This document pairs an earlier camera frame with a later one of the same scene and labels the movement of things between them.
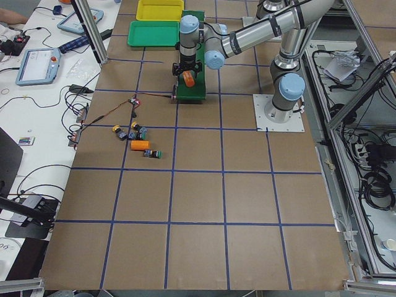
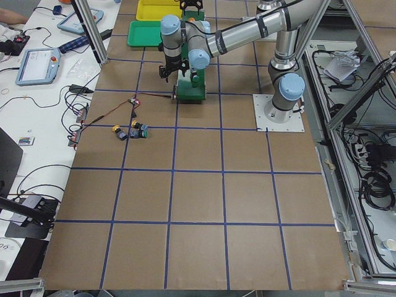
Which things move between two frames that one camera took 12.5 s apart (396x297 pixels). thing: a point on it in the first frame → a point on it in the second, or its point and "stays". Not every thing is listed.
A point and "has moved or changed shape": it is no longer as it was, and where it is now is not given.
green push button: (153, 154) has moved or changed shape
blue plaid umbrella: (73, 44) stays
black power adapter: (106, 34) stays
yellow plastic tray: (159, 10) stays
